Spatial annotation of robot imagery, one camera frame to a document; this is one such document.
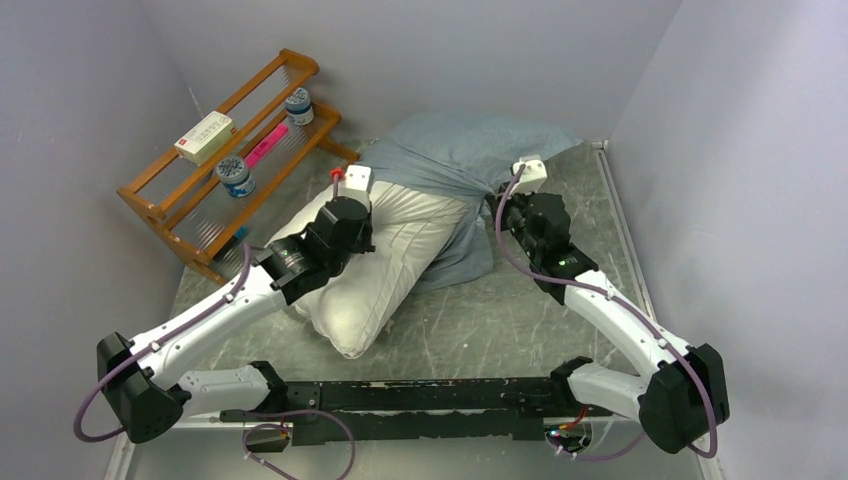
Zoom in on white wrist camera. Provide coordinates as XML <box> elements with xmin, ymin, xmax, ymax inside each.
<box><xmin>508</xmin><ymin>155</ymin><xmax>547</xmax><ymax>197</ymax></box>
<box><xmin>330</xmin><ymin>164</ymin><xmax>373</xmax><ymax>211</ymax></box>

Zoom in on wooden tiered shelf rack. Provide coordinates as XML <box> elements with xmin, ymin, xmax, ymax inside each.
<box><xmin>117</xmin><ymin>49</ymin><xmax>360</xmax><ymax>284</ymax></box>

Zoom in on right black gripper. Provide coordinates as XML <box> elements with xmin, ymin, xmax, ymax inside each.
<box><xmin>491</xmin><ymin>179</ymin><xmax>543</xmax><ymax>260</ymax></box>

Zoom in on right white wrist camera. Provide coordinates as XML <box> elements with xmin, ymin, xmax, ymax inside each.
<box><xmin>508</xmin><ymin>155</ymin><xmax>547</xmax><ymax>197</ymax></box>

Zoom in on blue grey pillow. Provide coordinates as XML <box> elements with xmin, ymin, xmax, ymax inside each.
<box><xmin>360</xmin><ymin>110</ymin><xmax>584</xmax><ymax>293</ymax></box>

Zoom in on near blue white jar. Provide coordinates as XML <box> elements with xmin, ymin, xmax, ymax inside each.
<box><xmin>215</xmin><ymin>155</ymin><xmax>255</xmax><ymax>198</ymax></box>

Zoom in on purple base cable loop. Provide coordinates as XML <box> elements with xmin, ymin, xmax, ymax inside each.
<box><xmin>241</xmin><ymin>409</ymin><xmax>357</xmax><ymax>480</ymax></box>

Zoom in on blue white jar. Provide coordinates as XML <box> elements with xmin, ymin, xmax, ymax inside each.
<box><xmin>284</xmin><ymin>87</ymin><xmax>314</xmax><ymax>126</ymax></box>
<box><xmin>215</xmin><ymin>155</ymin><xmax>255</xmax><ymax>198</ymax></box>

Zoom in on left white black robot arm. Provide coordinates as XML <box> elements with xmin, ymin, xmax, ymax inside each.
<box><xmin>96</xmin><ymin>192</ymin><xmax>375</xmax><ymax>443</ymax></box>

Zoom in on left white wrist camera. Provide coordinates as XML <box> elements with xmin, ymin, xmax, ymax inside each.
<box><xmin>330</xmin><ymin>164</ymin><xmax>373</xmax><ymax>211</ymax></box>

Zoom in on white cardboard box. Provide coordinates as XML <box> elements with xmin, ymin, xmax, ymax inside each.
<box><xmin>174</xmin><ymin>111</ymin><xmax>238</xmax><ymax>166</ymax></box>

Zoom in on far blue white jar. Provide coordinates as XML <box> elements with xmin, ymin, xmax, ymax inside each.
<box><xmin>284</xmin><ymin>87</ymin><xmax>314</xmax><ymax>126</ymax></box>

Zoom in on white pillow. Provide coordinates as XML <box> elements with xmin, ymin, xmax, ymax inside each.
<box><xmin>293</xmin><ymin>181</ymin><xmax>470</xmax><ymax>359</ymax></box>

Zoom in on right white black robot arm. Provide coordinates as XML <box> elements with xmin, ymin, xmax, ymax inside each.
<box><xmin>485</xmin><ymin>193</ymin><xmax>730</xmax><ymax>459</ymax></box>

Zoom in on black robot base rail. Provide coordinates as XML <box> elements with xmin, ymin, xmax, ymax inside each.
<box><xmin>220</xmin><ymin>377</ymin><xmax>605</xmax><ymax>446</ymax></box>

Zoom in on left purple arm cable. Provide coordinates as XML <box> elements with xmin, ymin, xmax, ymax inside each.
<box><xmin>72</xmin><ymin>243</ymin><xmax>263</xmax><ymax>444</ymax></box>

